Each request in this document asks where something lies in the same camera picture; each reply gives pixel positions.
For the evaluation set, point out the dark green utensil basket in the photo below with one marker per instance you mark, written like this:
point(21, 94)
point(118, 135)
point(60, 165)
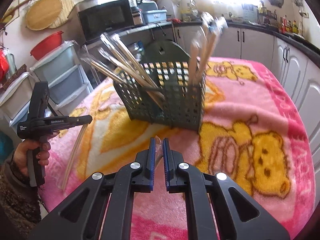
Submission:
point(173, 103)

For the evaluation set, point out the metal shelf rack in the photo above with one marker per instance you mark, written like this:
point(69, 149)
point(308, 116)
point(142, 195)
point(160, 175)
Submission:
point(146, 34)

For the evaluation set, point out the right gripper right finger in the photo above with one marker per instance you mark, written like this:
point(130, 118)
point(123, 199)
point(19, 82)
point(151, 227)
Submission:
point(216, 206)

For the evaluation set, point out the round bamboo tray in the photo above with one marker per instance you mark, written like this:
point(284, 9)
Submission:
point(48, 14)

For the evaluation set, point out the person's left forearm sleeve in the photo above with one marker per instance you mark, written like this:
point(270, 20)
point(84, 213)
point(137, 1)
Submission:
point(20, 210)

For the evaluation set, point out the black microwave oven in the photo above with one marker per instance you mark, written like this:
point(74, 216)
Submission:
point(106, 17)

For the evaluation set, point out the white lower kitchen cabinets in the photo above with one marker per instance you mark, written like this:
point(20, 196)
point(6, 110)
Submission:
point(293, 61)

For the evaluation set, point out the pink cartoon bear blanket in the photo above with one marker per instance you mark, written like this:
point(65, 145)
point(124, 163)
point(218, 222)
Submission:
point(251, 131)

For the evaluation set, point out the plastic drawer storage tower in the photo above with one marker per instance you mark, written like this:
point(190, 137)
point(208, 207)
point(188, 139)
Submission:
point(67, 81)

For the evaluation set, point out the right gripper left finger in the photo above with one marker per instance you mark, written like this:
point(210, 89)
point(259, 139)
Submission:
point(101, 207)

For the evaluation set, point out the grey plastic dish bin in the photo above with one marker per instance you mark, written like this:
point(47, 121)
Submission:
point(154, 16)

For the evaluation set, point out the red plastic basin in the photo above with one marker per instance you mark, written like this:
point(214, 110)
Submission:
point(47, 45)

